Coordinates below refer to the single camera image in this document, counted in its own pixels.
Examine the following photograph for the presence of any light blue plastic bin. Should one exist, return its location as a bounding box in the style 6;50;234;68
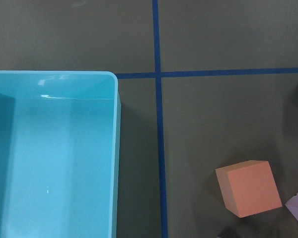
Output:
0;70;121;238

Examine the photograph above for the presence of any orange foam block left side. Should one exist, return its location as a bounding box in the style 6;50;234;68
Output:
215;160;282;218

